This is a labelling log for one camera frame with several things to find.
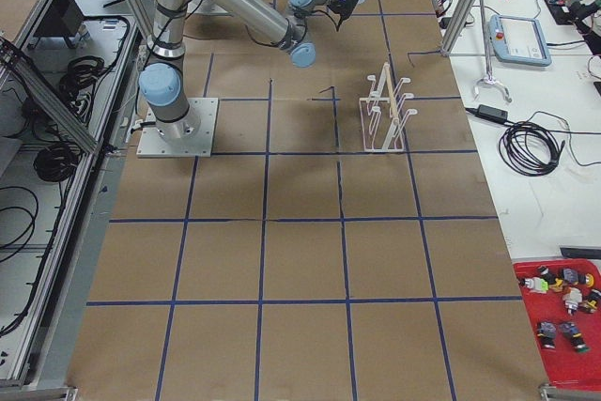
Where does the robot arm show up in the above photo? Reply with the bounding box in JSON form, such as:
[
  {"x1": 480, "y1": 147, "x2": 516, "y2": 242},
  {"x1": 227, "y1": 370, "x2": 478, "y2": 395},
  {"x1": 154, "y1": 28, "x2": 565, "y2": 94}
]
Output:
[{"x1": 138, "y1": 0, "x2": 365, "y2": 142}]

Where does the blue teach pendant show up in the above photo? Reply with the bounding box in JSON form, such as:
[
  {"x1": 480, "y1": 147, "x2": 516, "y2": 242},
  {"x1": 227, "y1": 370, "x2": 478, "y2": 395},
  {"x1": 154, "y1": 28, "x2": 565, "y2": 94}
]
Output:
[{"x1": 488, "y1": 14, "x2": 552, "y2": 67}]

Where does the black power brick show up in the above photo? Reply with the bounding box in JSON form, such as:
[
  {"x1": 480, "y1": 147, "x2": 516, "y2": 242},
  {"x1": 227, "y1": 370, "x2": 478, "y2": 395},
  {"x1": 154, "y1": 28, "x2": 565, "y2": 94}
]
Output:
[{"x1": 476, "y1": 104, "x2": 508, "y2": 124}]

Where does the red parts tray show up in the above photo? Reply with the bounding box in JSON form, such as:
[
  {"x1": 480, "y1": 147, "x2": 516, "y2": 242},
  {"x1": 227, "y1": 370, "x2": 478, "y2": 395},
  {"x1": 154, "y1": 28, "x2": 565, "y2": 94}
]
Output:
[{"x1": 514, "y1": 259, "x2": 600, "y2": 391}]

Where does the white wire cup rack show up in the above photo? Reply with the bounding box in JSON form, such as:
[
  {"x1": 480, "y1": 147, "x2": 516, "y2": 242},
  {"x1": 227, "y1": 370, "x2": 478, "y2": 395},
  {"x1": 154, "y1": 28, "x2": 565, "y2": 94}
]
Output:
[{"x1": 359, "y1": 62, "x2": 418, "y2": 153}]

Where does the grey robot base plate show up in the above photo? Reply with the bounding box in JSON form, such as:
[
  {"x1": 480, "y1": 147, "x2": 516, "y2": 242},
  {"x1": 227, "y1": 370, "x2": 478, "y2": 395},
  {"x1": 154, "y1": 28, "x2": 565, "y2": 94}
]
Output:
[{"x1": 137, "y1": 98, "x2": 219, "y2": 158}]

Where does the coiled black cable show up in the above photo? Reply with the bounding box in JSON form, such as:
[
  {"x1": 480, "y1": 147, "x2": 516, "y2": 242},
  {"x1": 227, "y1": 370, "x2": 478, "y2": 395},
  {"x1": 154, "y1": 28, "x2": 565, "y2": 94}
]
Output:
[{"x1": 498, "y1": 118, "x2": 564, "y2": 179}]

